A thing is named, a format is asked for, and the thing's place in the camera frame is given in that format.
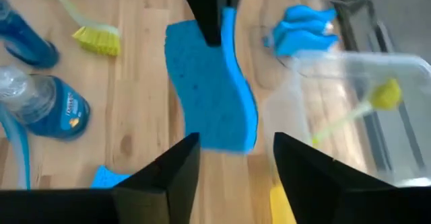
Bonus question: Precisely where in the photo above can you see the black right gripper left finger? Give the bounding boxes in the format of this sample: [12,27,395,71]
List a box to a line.
[0,132,202,224]

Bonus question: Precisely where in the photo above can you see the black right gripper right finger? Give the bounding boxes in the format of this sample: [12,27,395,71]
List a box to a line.
[273,132,431,224]

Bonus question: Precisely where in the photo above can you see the blue and white dish brush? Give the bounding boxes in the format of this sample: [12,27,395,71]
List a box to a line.
[0,102,32,190]

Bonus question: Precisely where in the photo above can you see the blue dish soap bottle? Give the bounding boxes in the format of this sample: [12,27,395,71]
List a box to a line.
[0,65,92,141]
[0,0,61,69]

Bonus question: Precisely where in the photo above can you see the clear plastic storage bin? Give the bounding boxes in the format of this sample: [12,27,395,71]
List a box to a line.
[261,50,431,188]

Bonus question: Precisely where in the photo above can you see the yellow-green dish brush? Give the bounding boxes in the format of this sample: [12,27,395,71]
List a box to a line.
[36,0,122,57]
[311,78,404,148]

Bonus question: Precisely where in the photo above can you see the yellow plastic bin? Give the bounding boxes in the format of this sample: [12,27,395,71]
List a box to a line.
[269,180,298,224]

